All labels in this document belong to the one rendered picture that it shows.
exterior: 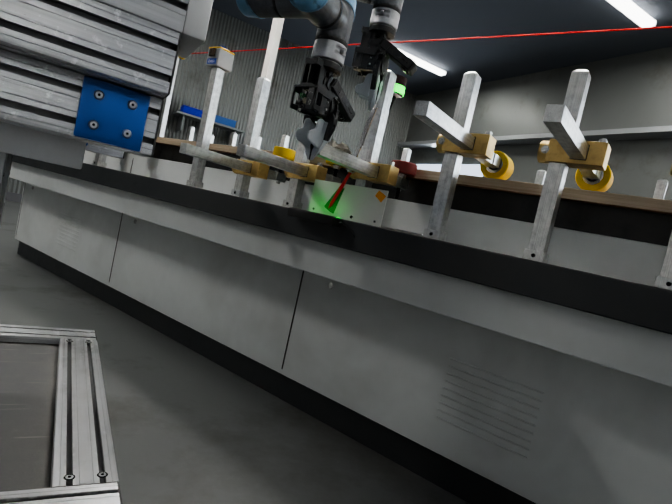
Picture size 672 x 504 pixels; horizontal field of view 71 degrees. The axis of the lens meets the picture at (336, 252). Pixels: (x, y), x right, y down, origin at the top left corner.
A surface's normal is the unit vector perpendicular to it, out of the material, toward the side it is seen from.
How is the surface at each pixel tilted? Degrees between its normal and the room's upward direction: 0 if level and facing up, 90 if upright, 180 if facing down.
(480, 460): 90
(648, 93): 90
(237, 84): 90
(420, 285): 90
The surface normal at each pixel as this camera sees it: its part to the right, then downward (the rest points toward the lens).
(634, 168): -0.85, -0.16
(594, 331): -0.58, -0.08
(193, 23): 0.48, 0.16
